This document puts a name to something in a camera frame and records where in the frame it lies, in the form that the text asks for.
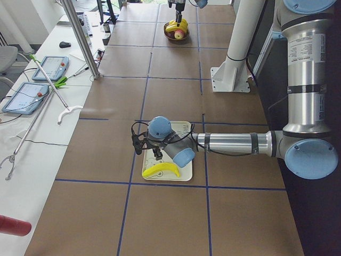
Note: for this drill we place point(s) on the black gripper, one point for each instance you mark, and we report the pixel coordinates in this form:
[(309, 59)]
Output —
[(178, 6), (156, 148)]

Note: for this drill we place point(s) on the yellow banana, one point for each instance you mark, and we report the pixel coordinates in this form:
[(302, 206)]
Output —
[(172, 22), (165, 166), (183, 25), (171, 28)]

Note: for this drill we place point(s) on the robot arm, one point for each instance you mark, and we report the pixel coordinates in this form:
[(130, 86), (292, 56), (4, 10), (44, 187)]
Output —
[(304, 143), (199, 3)]

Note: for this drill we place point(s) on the wicker basket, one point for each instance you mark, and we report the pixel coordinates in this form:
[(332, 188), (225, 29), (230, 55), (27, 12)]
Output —
[(171, 34)]

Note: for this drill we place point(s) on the pink green apple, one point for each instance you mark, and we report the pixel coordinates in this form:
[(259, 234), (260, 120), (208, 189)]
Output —
[(179, 34)]

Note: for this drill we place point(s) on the white bear tray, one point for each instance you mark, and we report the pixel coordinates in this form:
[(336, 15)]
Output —
[(181, 128)]

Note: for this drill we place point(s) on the long reacher grabber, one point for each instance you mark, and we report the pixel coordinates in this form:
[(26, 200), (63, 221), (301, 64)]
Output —
[(68, 109)]

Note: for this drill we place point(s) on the black computer mouse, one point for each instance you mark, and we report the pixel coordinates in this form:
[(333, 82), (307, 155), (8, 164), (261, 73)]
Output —
[(64, 45)]

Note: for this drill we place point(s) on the far teach pendant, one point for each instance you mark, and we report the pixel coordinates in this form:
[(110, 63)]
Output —
[(54, 66)]

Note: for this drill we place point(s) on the teach pendant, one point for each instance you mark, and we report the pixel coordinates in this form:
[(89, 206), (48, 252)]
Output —
[(27, 98), (54, 66)]

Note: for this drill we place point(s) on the near teach pendant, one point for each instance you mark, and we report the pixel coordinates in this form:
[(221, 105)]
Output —
[(27, 98)]

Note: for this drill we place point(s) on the red cylinder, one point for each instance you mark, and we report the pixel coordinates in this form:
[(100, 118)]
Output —
[(13, 226)]

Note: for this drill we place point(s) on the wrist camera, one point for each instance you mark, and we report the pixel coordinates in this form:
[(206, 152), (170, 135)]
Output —
[(137, 143)]

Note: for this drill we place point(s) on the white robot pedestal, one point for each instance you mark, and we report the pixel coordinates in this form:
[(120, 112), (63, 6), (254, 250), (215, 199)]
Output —
[(231, 75)]

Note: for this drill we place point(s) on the aluminium frame post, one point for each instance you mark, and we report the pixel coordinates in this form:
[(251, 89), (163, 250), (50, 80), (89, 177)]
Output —
[(81, 39)]

